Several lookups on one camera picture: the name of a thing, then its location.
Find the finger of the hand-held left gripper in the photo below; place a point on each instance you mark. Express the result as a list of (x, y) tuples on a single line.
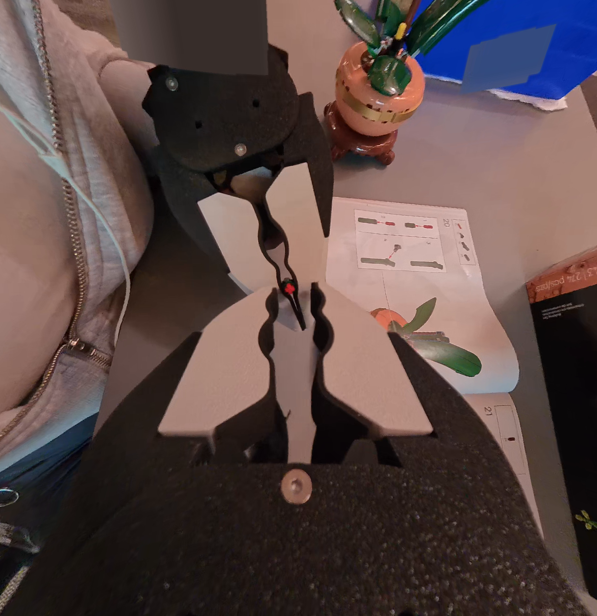
[(303, 216), (226, 231)]

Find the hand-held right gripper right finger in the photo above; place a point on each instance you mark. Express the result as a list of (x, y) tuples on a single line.
[(370, 380)]

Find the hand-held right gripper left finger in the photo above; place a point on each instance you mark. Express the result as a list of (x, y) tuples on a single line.
[(221, 380)]

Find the green toy connector cylinder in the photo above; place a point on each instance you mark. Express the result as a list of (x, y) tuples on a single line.
[(282, 281)]

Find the open building instruction booklet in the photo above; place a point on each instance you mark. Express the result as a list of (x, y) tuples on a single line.
[(447, 298)]

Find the toy brick orchid pot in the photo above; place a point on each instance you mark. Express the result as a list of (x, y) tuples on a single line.
[(375, 96)]

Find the person's beige zip hoodie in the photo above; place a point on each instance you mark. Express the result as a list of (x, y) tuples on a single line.
[(29, 240)]

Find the person's blue jeans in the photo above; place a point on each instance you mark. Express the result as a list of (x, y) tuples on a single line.
[(38, 457)]

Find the black orchid set box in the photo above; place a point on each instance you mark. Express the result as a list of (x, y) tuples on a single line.
[(577, 385)]

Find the blue plastic bin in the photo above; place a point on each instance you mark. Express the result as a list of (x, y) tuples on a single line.
[(577, 29)]

